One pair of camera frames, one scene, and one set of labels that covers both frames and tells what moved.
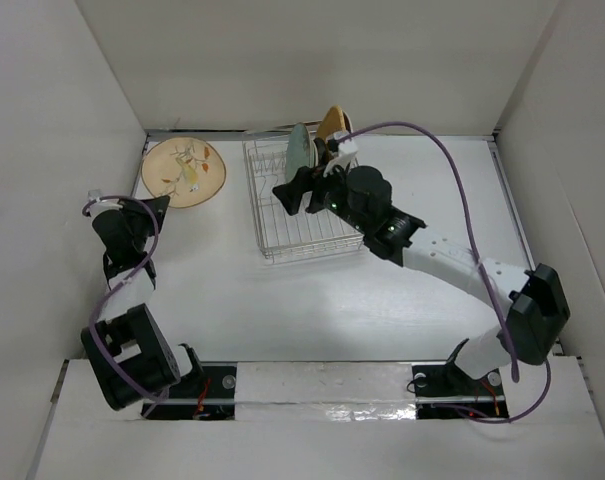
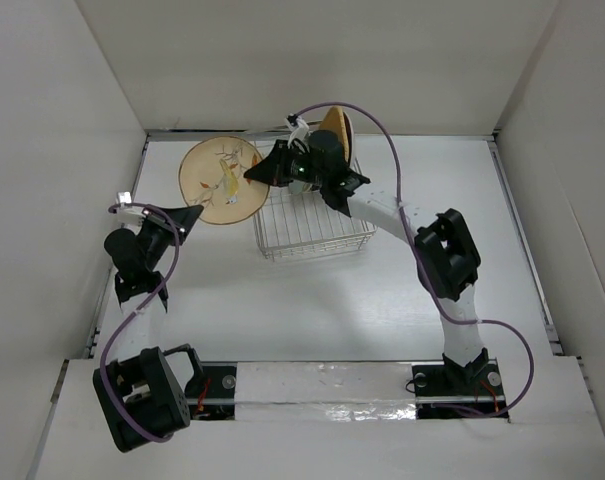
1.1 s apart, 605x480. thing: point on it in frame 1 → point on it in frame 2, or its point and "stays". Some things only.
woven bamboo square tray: (332, 122) stays
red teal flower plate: (347, 122) stays
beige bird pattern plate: (190, 171) → (212, 175)
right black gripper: (291, 194) → (272, 170)
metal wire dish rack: (285, 236) stays
